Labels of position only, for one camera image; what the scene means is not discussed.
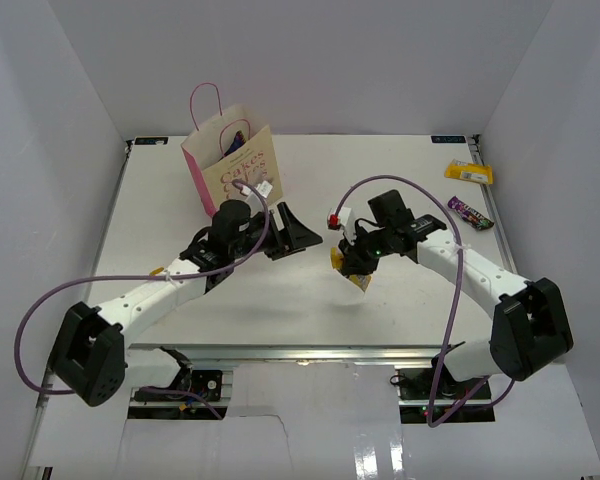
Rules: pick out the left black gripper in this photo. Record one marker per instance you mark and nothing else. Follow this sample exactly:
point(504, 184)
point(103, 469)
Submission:
point(299, 236)

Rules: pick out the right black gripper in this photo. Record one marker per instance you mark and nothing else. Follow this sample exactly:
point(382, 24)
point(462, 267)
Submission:
point(355, 261)

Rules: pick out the yellow M&M packet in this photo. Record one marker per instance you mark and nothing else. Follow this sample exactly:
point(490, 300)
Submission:
point(337, 262)

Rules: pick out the purple Krokant snack bag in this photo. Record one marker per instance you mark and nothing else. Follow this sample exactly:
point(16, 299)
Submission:
point(238, 142)

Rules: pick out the dark snack bar edge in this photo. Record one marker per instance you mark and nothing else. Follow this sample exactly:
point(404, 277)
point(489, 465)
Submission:
point(469, 215)

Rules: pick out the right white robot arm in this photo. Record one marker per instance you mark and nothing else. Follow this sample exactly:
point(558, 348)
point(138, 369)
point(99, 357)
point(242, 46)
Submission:
point(530, 328)

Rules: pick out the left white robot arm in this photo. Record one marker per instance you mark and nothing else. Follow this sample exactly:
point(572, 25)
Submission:
point(89, 353)

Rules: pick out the yellow snack packet far corner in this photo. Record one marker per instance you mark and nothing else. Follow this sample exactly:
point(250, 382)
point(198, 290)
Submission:
point(470, 172)

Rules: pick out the left blue table label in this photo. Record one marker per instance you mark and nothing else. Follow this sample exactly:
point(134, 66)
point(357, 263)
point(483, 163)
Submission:
point(150, 141)

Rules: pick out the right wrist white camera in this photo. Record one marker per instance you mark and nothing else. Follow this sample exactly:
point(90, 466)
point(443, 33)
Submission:
point(343, 220)

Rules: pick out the wrist white camera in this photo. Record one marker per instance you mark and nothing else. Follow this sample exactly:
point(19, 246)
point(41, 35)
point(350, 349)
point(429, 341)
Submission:
point(254, 196)
point(343, 220)

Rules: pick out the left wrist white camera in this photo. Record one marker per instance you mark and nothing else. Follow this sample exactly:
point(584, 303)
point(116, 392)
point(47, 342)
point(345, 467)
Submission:
point(254, 196)

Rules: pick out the paper bag with pink handles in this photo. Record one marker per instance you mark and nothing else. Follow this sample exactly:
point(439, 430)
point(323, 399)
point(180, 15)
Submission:
point(213, 173)

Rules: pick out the aluminium table front rail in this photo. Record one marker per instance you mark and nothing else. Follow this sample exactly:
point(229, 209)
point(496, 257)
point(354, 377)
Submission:
point(304, 352)

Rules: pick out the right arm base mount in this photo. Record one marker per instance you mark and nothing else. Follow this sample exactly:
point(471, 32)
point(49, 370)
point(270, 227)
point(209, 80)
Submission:
point(413, 386)

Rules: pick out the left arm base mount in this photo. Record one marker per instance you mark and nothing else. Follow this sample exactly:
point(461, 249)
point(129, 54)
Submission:
point(193, 395)

